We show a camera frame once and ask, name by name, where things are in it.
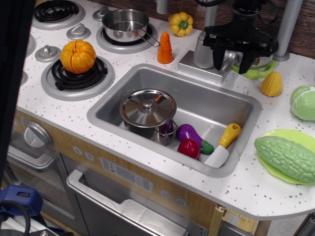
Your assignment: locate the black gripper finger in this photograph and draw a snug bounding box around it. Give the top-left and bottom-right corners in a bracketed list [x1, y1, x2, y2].
[213, 40, 233, 70]
[239, 52, 257, 74]

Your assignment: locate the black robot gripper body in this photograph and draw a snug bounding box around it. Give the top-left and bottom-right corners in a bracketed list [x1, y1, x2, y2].
[203, 0, 278, 56]

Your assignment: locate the silver faucet lever handle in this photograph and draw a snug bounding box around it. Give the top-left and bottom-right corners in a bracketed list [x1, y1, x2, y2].
[220, 50, 236, 74]

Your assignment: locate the steel pan behind faucet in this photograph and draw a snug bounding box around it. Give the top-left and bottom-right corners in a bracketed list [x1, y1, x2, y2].
[234, 41, 279, 69]

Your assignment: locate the green toy cutting board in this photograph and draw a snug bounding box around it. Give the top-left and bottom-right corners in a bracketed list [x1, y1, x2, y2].
[232, 60, 276, 80]

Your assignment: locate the silver toy faucet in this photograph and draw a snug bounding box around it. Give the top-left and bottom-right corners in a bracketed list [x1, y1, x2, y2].
[177, 4, 237, 85]

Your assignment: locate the yellow toy corn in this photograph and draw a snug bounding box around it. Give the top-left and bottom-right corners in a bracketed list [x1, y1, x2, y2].
[260, 72, 283, 97]

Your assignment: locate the yellow toy bell pepper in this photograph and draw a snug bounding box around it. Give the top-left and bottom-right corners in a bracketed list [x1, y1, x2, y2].
[168, 12, 193, 37]

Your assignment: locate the orange toy carrot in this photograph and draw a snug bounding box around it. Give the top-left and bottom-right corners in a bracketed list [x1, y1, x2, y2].
[157, 32, 173, 64]

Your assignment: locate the grey toy sink basin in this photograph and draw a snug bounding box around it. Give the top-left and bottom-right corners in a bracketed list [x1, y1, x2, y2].
[87, 64, 262, 177]

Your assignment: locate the grey support pole right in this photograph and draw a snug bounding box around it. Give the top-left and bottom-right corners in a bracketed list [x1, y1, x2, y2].
[273, 0, 303, 62]

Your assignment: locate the grey support pole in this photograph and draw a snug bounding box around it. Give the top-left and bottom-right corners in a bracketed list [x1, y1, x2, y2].
[156, 0, 168, 14]
[273, 0, 303, 62]

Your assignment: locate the green toy cabbage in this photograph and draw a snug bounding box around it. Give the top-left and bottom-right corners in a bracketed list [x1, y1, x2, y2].
[290, 85, 315, 121]

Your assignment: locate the grey support pole rear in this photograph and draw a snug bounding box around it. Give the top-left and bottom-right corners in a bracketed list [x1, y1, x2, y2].
[156, 0, 168, 14]

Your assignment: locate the purple toy eggplant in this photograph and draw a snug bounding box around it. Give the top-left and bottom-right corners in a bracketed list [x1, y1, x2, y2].
[176, 124, 215, 155]

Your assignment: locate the steel pot with lid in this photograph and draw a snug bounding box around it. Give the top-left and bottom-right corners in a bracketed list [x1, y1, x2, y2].
[119, 88, 178, 146]

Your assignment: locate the light green plate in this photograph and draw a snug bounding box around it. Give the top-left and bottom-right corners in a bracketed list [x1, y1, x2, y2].
[257, 129, 315, 185]

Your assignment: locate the steel saucepan on stove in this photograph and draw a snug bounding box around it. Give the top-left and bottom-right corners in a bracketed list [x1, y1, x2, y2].
[102, 9, 160, 47]

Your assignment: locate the rear right stove burner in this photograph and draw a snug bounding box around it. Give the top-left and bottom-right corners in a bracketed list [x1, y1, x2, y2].
[96, 24, 158, 54]

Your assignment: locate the red toy tomato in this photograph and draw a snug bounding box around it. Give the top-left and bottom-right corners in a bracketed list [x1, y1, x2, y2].
[177, 139, 201, 161]

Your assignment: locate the green toy bitter gourd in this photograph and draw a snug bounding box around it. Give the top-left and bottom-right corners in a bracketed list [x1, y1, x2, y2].
[254, 136, 315, 182]

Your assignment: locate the grey stove knob rear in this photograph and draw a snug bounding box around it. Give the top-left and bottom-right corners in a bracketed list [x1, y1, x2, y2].
[92, 6, 110, 22]

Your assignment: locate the grey stove knob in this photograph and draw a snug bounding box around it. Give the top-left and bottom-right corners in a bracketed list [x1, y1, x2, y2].
[92, 6, 110, 22]
[35, 45, 61, 62]
[66, 23, 91, 40]

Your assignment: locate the grey stove knob middle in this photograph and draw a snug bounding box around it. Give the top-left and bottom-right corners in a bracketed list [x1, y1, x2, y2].
[66, 23, 91, 40]

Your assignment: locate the orange toy pumpkin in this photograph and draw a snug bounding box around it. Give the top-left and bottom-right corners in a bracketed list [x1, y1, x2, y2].
[60, 40, 96, 74]

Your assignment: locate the front black stove burner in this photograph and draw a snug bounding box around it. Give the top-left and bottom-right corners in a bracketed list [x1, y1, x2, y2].
[41, 57, 114, 101]

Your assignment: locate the grey control panel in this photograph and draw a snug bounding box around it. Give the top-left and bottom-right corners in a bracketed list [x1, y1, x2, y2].
[99, 157, 154, 192]

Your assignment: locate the grey stove knob front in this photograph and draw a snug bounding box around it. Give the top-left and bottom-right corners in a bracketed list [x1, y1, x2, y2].
[35, 45, 61, 62]

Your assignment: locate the rear left stove burner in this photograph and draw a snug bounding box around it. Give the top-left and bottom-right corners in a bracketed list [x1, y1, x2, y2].
[32, 0, 85, 30]

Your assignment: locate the silver dishwasher door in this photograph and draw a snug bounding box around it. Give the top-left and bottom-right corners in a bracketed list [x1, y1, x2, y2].
[66, 170, 209, 236]

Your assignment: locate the silver oven dial knob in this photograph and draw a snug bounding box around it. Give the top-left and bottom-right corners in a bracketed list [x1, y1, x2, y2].
[24, 121, 53, 148]

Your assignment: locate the black camera frame post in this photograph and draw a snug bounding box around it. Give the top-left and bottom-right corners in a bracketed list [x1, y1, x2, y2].
[0, 0, 35, 176]

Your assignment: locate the silver oven door handle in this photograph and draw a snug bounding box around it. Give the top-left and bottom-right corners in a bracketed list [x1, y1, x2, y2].
[7, 145, 60, 173]

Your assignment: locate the blue clamp with cable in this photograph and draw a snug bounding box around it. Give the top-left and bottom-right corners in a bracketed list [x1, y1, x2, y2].
[0, 185, 44, 236]

